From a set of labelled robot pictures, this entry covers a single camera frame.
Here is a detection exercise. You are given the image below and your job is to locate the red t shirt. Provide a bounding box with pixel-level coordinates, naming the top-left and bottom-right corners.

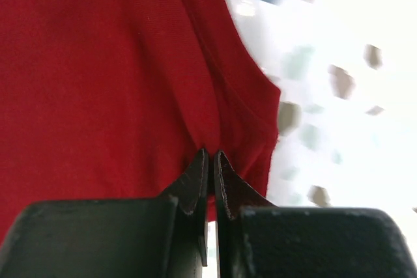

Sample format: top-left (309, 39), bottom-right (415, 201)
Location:
top-left (1, 0), bottom-right (280, 234)

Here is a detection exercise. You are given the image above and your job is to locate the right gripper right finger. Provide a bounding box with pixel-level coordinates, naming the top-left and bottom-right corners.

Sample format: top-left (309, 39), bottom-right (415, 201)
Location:
top-left (213, 151), bottom-right (416, 277)

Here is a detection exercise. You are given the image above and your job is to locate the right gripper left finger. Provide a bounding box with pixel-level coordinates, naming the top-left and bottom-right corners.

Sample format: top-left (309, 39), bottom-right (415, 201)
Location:
top-left (1, 150), bottom-right (209, 278)

